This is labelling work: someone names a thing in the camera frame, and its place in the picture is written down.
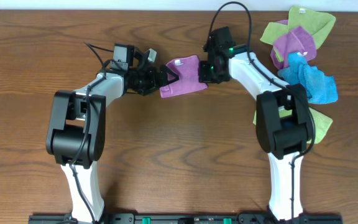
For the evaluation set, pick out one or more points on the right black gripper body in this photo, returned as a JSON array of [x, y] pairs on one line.
[[204, 71]]

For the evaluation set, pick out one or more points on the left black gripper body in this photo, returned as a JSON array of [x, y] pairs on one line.
[[161, 78]]

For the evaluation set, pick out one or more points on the large purple microfiber cloth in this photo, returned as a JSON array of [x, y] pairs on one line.
[[187, 70]]

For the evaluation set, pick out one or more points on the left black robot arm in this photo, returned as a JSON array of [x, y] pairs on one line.
[[77, 126]]

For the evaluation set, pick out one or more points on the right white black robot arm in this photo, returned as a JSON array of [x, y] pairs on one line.
[[284, 124]]

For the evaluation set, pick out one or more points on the small purple cloth in pile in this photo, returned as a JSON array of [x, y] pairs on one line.
[[296, 40]]

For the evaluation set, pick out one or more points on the blue microfiber cloth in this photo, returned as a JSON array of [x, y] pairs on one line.
[[320, 89]]

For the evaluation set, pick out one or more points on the green cloth at top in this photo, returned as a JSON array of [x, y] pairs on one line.
[[317, 24]]

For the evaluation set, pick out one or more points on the green cloth lower pile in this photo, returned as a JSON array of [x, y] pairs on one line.
[[321, 121]]

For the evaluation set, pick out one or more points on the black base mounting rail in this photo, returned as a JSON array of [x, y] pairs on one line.
[[243, 218]]

